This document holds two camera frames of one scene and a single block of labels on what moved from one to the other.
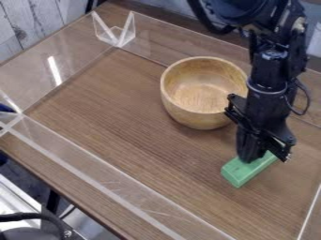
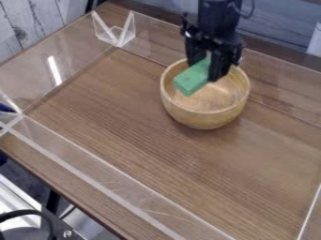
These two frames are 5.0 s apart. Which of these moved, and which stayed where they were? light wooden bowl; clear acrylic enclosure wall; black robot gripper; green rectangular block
Moved: black robot gripper; green rectangular block
Stayed: clear acrylic enclosure wall; light wooden bowl
